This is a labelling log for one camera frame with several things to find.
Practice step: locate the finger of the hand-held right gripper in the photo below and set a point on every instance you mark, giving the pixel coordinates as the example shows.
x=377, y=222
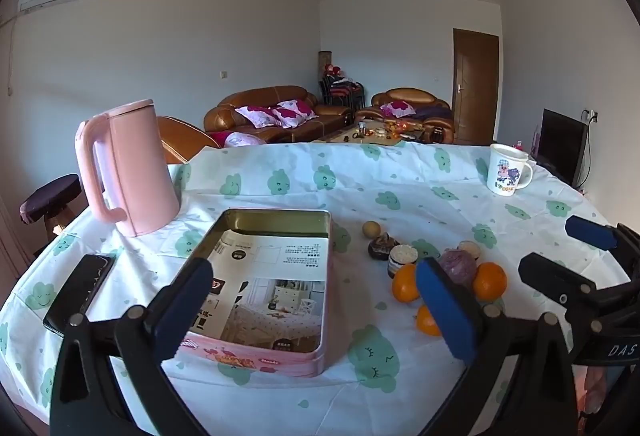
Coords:
x=550, y=278
x=590, y=232

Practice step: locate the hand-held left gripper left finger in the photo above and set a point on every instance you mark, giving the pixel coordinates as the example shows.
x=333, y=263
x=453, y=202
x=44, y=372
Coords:
x=185, y=311

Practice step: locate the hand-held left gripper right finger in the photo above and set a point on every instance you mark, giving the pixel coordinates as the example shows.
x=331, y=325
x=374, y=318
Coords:
x=445, y=311

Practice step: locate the orange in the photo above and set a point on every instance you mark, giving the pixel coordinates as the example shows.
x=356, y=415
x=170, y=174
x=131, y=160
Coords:
x=404, y=283
x=491, y=281
x=426, y=321

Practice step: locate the round rice-topped cake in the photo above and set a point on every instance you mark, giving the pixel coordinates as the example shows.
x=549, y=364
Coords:
x=470, y=248
x=402, y=258

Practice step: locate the pink metal tin box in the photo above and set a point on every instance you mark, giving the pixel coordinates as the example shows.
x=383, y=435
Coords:
x=270, y=221

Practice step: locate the dark brown patterned pastry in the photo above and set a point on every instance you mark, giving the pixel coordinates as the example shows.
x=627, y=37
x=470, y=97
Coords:
x=380, y=247

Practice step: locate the black television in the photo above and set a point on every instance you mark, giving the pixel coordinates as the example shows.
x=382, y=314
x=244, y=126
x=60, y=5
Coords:
x=560, y=144

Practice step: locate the white cartoon mug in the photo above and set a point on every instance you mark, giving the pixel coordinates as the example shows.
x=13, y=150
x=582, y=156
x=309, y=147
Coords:
x=505, y=171

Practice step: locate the printed paper leaflet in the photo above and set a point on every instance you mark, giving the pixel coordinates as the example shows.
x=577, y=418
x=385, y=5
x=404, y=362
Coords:
x=280, y=266

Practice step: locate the black smartphone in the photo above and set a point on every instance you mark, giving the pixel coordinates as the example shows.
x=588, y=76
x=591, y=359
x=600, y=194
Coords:
x=80, y=286

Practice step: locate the small yellow-brown fruit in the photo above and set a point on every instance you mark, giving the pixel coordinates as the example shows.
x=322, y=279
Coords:
x=372, y=229

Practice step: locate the white cloud-print tablecloth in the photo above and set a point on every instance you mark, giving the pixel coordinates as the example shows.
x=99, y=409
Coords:
x=400, y=196

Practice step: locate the pink electric kettle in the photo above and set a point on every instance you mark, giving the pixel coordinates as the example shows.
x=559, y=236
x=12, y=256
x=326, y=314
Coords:
x=135, y=166

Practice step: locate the brown leather chair back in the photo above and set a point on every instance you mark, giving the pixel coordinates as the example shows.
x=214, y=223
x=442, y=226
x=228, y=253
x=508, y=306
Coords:
x=185, y=136

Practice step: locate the dark cushioned wooden stool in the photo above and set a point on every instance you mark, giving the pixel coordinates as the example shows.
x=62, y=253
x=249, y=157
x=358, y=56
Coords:
x=50, y=196

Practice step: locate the pink cushion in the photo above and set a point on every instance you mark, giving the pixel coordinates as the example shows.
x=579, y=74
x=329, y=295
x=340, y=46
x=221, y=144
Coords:
x=242, y=140

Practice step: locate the brown wooden door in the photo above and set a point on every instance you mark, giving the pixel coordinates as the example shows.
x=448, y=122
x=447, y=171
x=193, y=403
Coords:
x=475, y=86

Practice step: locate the cluttered coffee table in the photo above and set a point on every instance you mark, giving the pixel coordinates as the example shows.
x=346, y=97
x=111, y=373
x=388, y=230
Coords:
x=375, y=134

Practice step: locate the dark purple blanket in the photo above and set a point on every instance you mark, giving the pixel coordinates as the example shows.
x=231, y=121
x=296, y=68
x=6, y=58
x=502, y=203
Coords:
x=432, y=111

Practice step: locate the white pink floral pillow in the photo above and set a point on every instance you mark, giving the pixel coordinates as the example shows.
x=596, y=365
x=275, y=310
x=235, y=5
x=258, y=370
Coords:
x=296, y=110
x=397, y=107
x=259, y=116

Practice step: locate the brown leather armchair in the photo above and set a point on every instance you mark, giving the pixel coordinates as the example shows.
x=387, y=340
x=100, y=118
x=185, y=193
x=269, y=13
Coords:
x=410, y=95

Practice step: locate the brown leather sofa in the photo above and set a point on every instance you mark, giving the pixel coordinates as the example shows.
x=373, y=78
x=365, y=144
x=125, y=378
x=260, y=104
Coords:
x=260, y=97

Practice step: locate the stacked dark chairs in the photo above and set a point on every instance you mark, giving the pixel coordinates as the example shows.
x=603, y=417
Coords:
x=342, y=91

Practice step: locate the red plush toy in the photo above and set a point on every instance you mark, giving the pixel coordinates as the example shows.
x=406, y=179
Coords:
x=332, y=69

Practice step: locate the tall brown floor vase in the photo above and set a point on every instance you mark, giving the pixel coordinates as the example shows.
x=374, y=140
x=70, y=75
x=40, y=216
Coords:
x=325, y=59

